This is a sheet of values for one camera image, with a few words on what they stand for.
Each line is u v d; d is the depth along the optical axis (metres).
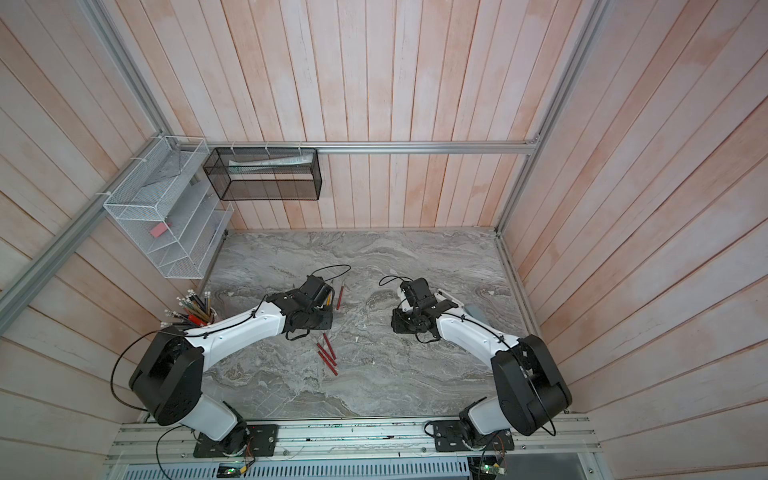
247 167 0.90
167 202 0.76
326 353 0.88
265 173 1.03
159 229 0.82
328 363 0.86
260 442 0.74
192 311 0.82
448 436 0.73
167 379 0.43
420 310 0.67
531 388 0.43
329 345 0.90
